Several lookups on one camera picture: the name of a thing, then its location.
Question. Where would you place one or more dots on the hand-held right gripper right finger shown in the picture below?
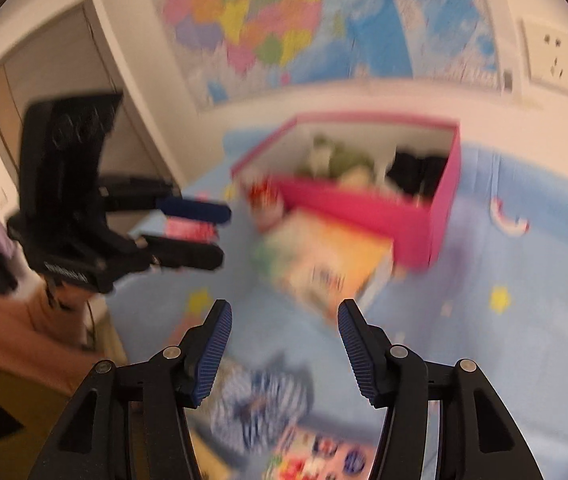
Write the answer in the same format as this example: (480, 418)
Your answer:
(358, 355)

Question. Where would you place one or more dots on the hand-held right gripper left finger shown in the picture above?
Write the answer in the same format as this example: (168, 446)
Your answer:
(211, 355)

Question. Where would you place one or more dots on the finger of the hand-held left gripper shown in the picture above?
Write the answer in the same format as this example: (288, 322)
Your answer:
(194, 209)
(189, 255)

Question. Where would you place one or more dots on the blue white striped cloth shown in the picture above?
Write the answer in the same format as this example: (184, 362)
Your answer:
(264, 400)

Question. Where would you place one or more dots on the colourful printed tissue packet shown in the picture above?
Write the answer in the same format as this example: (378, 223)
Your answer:
(314, 455)

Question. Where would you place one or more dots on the pink cardboard box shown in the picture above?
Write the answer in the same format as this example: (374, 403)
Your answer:
(363, 210)

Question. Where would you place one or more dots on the green white frog plush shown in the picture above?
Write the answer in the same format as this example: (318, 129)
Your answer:
(343, 160)

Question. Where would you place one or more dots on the tan plush toy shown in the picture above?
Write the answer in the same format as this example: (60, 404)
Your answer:
(358, 176)

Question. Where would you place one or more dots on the black cloth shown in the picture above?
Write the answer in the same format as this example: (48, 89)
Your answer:
(413, 170)

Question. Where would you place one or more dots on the person's left forearm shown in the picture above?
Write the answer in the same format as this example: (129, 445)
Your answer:
(4, 320)

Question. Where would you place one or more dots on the white orange lotion bottle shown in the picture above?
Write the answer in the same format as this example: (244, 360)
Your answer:
(264, 200)

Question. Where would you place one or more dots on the pastel tissue box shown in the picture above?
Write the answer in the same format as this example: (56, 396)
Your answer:
(324, 255)

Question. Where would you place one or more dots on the blue cartoon printed sheet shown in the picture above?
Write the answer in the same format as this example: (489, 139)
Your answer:
(488, 310)

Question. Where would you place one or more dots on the brown wardrobe door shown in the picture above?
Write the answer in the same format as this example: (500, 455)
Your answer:
(64, 50)

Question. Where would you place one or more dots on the colourful wall map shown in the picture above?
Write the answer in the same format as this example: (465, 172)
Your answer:
(274, 20)

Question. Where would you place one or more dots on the white wall socket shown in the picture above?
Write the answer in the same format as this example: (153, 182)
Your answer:
(551, 57)

